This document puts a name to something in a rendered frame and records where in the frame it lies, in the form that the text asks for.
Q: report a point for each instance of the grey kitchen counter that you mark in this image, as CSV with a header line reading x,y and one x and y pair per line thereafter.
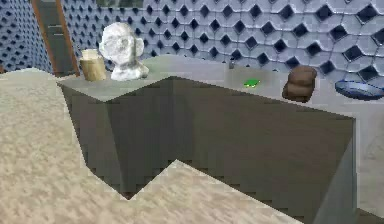
x,y
213,133

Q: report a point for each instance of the small grey faucet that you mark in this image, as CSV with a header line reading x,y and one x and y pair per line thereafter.
x,y
231,63

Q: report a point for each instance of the small green object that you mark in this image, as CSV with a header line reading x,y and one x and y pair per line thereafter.
x,y
251,83

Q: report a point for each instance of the white stone bust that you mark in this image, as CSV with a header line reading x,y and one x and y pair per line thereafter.
x,y
122,50

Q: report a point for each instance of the tan cylindrical jar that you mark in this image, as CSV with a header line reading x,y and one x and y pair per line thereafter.
x,y
93,66

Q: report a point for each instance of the brown lumpy loaf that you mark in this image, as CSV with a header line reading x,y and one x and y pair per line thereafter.
x,y
300,84

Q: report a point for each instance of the blue plate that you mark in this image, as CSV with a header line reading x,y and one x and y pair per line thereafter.
x,y
358,90

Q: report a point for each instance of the dark door with brown frame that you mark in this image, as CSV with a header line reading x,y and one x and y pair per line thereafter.
x,y
55,36

